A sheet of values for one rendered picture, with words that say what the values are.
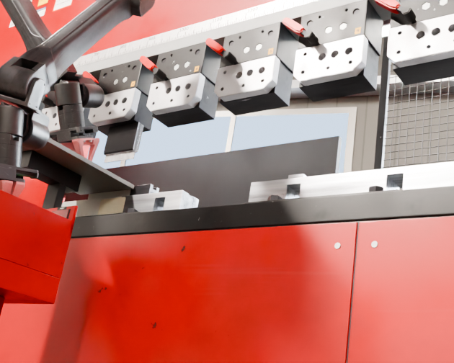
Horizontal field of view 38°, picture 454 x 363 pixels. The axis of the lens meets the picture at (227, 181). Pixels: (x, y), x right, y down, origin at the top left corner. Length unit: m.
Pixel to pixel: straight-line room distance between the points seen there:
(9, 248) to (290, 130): 3.47
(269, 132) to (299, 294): 3.50
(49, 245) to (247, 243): 0.34
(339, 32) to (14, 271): 0.76
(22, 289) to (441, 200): 0.67
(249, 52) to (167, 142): 3.32
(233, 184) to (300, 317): 1.07
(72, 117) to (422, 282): 0.89
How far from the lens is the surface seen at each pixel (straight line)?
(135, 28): 1.79
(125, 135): 1.65
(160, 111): 1.57
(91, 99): 1.59
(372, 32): 1.38
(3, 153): 1.18
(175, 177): 2.21
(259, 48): 1.46
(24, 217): 1.15
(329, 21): 1.40
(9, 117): 1.20
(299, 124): 4.47
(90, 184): 1.57
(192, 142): 4.67
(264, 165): 2.01
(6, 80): 1.21
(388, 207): 1.02
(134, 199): 1.51
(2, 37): 2.29
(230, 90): 1.44
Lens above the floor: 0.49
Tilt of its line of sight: 21 degrees up
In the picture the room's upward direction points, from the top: 9 degrees clockwise
